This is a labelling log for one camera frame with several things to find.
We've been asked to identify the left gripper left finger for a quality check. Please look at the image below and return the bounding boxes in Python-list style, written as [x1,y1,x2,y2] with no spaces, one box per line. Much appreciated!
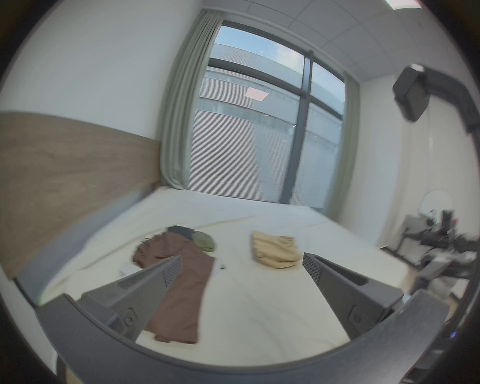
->
[80,256,184,343]

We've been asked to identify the brown shorts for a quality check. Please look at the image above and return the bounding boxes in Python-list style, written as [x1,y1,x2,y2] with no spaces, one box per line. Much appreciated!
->
[132,232,215,345]

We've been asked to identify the bed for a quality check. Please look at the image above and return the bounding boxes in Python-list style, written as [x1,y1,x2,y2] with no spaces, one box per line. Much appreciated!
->
[0,112,413,361]

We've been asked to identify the green garment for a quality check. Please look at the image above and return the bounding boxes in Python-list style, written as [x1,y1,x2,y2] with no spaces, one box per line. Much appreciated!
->
[191,231,217,253]

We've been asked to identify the tan shorts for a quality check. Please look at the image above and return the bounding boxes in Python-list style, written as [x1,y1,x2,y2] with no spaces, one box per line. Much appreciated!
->
[250,230,304,270]

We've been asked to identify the white garment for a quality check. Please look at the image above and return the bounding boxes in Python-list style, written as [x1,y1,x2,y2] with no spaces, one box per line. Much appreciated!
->
[119,258,227,277]

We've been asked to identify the black garment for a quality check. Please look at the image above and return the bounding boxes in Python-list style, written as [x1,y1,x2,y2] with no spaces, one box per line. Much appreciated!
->
[167,225,196,239]

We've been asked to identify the window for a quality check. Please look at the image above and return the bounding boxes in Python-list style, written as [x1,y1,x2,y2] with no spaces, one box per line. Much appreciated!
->
[187,24,347,209]

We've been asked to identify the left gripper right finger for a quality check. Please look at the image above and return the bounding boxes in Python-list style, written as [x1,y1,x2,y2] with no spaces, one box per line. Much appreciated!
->
[302,252,404,341]

